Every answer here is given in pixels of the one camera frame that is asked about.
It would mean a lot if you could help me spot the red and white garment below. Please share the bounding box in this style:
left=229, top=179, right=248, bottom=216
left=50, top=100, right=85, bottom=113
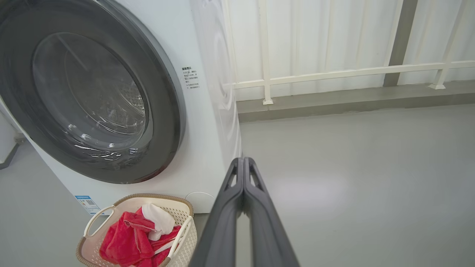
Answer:
left=99, top=203, right=182, bottom=267

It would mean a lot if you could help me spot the cream laundry basket brown rim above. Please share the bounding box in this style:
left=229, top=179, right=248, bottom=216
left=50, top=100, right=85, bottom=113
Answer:
left=76, top=194, right=197, bottom=267

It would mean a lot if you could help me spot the round filter cover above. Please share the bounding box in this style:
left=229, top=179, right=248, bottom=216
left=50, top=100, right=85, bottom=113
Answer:
left=185, top=191, right=216, bottom=214

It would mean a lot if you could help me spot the white front-load washing machine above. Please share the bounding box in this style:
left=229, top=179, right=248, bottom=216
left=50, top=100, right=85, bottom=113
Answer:
left=0, top=0, right=242, bottom=215

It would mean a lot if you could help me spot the steel washer drum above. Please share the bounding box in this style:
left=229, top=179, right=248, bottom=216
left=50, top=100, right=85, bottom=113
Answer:
left=33, top=33, right=151, bottom=145

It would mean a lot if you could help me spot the white metal railing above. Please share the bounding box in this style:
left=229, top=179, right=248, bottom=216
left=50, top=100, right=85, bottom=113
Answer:
left=223, top=0, right=475, bottom=105

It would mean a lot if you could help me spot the blue energy label sticker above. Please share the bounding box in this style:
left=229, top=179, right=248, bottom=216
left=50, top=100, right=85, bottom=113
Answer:
left=74, top=195, right=101, bottom=215

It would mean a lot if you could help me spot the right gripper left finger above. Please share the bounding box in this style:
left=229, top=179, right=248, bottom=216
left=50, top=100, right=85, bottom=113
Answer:
left=189, top=158, right=245, bottom=267

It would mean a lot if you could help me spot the printed text sticker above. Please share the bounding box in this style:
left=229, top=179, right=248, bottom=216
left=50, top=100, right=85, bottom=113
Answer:
left=181, top=67, right=200, bottom=90

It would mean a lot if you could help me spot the washing machine glass door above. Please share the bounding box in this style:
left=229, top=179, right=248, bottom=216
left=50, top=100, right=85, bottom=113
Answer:
left=0, top=0, right=186, bottom=184

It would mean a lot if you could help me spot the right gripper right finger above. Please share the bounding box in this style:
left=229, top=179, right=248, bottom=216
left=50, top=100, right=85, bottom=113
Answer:
left=243, top=157, right=300, bottom=267

